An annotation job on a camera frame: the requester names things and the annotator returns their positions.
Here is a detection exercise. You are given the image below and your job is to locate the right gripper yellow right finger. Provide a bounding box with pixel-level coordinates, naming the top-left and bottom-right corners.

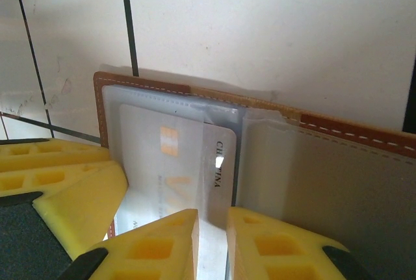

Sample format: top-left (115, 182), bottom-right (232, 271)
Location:
top-left (226, 207), bottom-right (374, 280)

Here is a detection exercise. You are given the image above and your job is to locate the brown leather card holder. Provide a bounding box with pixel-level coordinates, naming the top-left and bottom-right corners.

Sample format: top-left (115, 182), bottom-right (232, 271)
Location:
top-left (93, 71), bottom-right (416, 280)

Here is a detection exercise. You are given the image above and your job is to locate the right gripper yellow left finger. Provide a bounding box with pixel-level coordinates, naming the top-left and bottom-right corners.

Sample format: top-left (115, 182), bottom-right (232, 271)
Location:
top-left (58, 207), bottom-right (200, 280)

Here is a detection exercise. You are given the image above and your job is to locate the silver VIP credit card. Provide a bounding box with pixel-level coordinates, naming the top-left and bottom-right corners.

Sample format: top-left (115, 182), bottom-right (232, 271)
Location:
top-left (117, 103), bottom-right (237, 280)

